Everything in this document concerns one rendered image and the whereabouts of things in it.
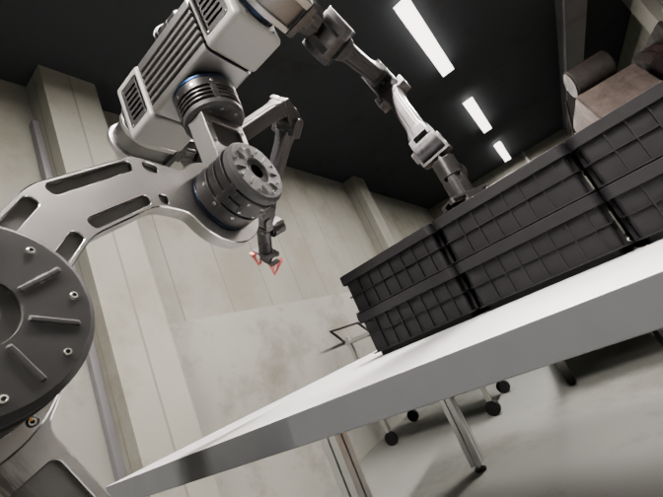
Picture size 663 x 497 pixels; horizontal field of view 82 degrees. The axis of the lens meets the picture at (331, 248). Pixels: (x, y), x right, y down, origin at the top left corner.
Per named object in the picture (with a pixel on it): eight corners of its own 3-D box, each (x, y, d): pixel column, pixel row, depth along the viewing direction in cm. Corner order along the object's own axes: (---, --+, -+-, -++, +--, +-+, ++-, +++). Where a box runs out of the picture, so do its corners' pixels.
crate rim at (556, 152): (570, 151, 70) (562, 140, 71) (433, 232, 86) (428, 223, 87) (583, 177, 102) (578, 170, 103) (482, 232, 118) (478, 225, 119)
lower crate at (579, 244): (638, 248, 65) (597, 190, 68) (478, 316, 81) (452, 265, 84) (629, 244, 97) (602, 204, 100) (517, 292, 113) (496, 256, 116)
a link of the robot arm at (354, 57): (362, 83, 130) (384, 58, 126) (387, 111, 128) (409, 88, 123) (296, 36, 90) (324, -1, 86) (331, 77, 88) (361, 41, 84)
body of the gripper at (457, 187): (444, 215, 93) (430, 189, 95) (478, 200, 95) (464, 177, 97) (454, 204, 87) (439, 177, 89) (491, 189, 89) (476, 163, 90)
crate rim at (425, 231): (433, 232, 86) (428, 223, 87) (340, 287, 102) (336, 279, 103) (482, 232, 118) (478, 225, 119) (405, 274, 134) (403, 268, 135)
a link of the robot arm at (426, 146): (371, 97, 126) (396, 70, 121) (383, 107, 129) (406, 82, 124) (409, 161, 94) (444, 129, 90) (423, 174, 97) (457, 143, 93)
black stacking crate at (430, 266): (454, 269, 84) (429, 225, 87) (355, 319, 100) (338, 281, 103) (497, 259, 116) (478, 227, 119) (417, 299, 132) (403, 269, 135)
